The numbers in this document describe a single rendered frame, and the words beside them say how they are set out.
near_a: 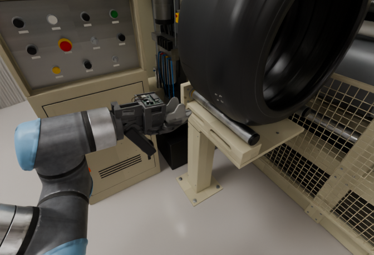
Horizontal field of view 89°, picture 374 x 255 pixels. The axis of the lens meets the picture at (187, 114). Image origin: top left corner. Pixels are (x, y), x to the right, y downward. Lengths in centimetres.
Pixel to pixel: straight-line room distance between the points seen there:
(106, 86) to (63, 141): 67
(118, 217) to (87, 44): 110
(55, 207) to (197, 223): 111
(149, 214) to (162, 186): 22
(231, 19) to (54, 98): 86
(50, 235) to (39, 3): 81
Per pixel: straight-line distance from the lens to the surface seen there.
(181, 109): 49
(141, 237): 144
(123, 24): 104
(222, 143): 71
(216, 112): 71
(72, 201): 45
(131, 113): 43
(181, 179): 158
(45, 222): 41
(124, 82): 107
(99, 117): 42
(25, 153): 42
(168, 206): 149
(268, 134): 83
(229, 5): 43
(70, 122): 42
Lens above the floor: 132
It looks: 37 degrees down
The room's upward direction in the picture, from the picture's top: straight up
